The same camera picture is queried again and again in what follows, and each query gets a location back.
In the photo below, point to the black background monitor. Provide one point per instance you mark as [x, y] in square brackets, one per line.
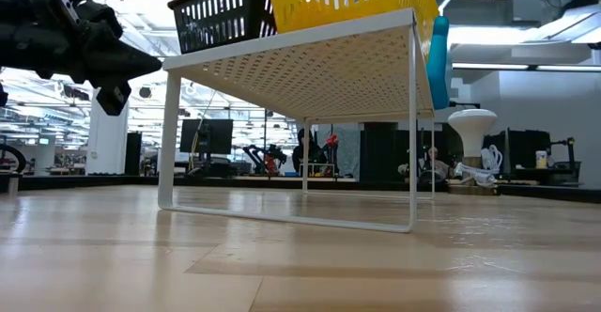
[211, 135]

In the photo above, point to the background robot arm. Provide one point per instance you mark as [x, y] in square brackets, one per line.
[332, 143]
[267, 159]

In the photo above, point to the black slotted plastic basket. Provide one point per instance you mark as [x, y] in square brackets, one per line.
[216, 16]

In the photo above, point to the black ceiling dome device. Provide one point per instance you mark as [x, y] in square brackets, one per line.
[144, 92]

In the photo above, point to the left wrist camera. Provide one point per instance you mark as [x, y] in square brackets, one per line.
[113, 98]

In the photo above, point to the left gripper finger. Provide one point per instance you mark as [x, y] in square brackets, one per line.
[131, 63]

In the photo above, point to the black aluminium table frame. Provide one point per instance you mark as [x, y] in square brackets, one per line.
[263, 183]

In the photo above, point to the ceiling light strip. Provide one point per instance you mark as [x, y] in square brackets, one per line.
[568, 67]
[488, 66]

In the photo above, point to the black wheel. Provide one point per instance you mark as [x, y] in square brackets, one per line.
[21, 154]

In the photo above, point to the black partition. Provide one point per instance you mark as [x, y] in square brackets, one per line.
[385, 152]

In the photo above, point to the black desk monitors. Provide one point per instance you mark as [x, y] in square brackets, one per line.
[521, 147]

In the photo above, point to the black tall cabinet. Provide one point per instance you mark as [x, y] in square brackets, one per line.
[133, 154]

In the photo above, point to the blue plastic bin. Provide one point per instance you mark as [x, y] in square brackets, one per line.
[439, 67]

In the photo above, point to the white building pillar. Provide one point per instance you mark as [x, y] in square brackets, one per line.
[107, 143]

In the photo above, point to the person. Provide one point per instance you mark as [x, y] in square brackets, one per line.
[434, 164]
[300, 154]

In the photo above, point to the black monitor stand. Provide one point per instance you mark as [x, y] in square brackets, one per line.
[570, 154]

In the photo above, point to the white perforated metal shelf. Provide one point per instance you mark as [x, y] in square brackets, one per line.
[291, 39]

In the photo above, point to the white yellow canister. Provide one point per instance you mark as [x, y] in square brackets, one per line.
[541, 159]

